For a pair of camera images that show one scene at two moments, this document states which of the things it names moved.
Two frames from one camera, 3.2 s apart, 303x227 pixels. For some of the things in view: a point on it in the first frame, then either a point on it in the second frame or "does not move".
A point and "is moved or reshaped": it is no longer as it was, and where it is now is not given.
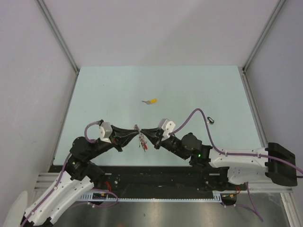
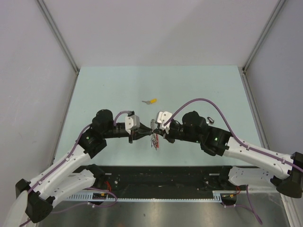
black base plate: x=165 y=179 does not move
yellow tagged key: x=153 y=100 does not move
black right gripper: x=151 y=134 → x=167 y=136
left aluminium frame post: x=59 y=35 does not move
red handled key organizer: x=142 y=141 is moved or reshaped
